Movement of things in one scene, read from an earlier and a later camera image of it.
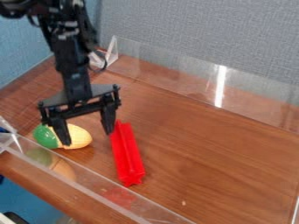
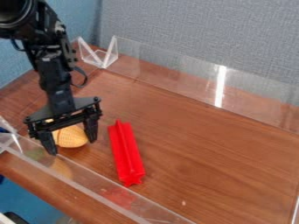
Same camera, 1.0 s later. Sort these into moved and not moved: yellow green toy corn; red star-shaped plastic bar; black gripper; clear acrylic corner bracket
Moved: black gripper
Not moved: clear acrylic corner bracket; red star-shaped plastic bar; yellow green toy corn
